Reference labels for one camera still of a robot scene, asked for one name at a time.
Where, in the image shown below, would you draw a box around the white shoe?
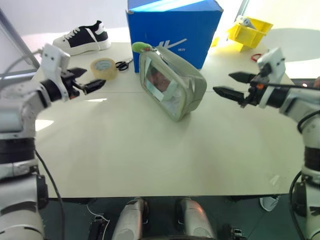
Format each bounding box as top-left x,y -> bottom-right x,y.
259,195 -> 281,212

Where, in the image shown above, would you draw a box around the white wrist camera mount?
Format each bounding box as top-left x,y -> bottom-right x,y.
256,47 -> 286,109
40,43 -> 72,102

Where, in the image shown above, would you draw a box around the silver left robot leg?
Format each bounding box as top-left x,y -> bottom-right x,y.
111,197 -> 150,240

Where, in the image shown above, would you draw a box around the yellow plastic bin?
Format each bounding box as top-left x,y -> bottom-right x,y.
226,17 -> 274,53

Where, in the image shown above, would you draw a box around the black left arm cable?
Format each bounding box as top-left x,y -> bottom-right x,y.
34,149 -> 66,240

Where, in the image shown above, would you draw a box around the black scissors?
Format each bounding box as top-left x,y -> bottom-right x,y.
115,57 -> 134,72

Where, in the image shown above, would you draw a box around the white roll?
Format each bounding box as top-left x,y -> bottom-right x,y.
236,15 -> 258,30

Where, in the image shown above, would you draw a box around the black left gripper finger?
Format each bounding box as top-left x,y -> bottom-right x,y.
67,66 -> 88,79
83,78 -> 108,96

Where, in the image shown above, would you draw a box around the green round object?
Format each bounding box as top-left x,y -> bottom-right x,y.
131,41 -> 153,54

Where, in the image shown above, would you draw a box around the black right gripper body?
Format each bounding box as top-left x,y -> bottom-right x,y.
239,71 -> 269,109

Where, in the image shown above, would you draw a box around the silver robot leg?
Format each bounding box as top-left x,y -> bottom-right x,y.
111,197 -> 150,240
174,197 -> 217,240

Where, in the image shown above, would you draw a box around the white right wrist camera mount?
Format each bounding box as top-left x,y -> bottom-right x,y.
256,47 -> 286,109

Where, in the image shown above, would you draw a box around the white cable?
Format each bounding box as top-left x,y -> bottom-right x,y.
0,48 -> 45,76

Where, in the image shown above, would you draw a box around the silver right robot leg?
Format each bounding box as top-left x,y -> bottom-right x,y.
174,197 -> 217,240

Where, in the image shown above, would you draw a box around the beige tape roll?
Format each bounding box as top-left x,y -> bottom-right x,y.
90,57 -> 118,81

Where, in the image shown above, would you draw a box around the blue shoe box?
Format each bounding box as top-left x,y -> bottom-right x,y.
125,0 -> 224,74

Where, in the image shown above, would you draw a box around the green transparent toiletry bag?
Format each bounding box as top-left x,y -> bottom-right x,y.
138,46 -> 208,123

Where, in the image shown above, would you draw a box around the grey metal frame bar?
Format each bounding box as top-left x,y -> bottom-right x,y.
0,7 -> 41,76

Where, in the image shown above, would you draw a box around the black and white sneaker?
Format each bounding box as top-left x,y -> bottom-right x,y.
52,20 -> 112,56

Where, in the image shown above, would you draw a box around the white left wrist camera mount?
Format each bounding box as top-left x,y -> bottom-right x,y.
40,43 -> 72,102

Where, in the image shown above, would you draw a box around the thin white cord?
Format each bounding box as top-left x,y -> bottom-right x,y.
86,199 -> 111,236

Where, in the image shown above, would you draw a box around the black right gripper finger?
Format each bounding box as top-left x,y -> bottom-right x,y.
228,71 -> 256,85
212,85 -> 245,103

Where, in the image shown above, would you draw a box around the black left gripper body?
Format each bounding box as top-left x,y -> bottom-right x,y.
59,69 -> 88,100

